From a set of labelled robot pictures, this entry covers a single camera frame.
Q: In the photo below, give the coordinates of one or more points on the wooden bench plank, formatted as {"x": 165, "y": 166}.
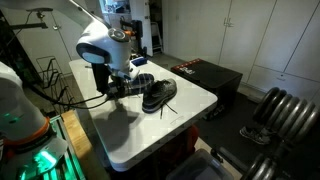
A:
{"x": 84, "y": 151}

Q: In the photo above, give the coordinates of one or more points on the blue brush on table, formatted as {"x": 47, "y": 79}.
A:
{"x": 139, "y": 61}

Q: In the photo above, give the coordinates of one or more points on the clear plastic storage bin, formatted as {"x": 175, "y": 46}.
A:
{"x": 200, "y": 166}

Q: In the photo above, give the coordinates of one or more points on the black plyo box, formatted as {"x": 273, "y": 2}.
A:
{"x": 218, "y": 80}

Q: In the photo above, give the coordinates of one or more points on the grey shoe on floor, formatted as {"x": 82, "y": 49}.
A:
{"x": 254, "y": 135}

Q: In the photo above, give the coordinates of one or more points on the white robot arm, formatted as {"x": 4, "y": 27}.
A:
{"x": 33, "y": 148}

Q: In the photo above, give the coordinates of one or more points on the white cabinet doors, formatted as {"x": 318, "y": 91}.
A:
{"x": 271, "y": 42}

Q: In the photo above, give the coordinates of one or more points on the black wire rack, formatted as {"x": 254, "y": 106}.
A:
{"x": 54, "y": 84}

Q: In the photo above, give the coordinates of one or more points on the white folding table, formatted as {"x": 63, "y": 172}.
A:
{"x": 129, "y": 135}

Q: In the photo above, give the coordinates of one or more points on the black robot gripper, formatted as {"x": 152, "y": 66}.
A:
{"x": 102, "y": 77}

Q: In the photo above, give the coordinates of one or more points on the grey running shoe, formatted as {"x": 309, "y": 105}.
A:
{"x": 158, "y": 95}
{"x": 141, "y": 82}

